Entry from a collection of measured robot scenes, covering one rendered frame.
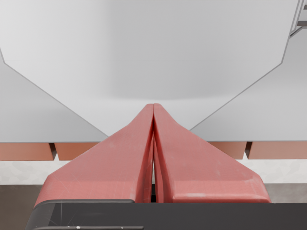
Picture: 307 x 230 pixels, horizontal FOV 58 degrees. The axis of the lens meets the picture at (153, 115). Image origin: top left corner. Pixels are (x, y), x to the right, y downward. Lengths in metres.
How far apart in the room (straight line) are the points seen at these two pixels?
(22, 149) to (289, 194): 1.62
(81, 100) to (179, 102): 0.07
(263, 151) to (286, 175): 0.27
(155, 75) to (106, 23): 0.04
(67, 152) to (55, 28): 0.13
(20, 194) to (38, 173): 1.25
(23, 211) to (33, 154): 1.61
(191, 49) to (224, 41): 0.02
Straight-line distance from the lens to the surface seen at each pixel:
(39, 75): 0.20
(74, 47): 0.18
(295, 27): 0.20
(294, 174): 0.55
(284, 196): 1.79
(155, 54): 0.18
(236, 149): 0.27
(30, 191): 1.73
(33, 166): 0.52
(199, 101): 0.20
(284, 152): 0.29
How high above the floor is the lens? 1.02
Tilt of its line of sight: 55 degrees down
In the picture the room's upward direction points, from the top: 180 degrees clockwise
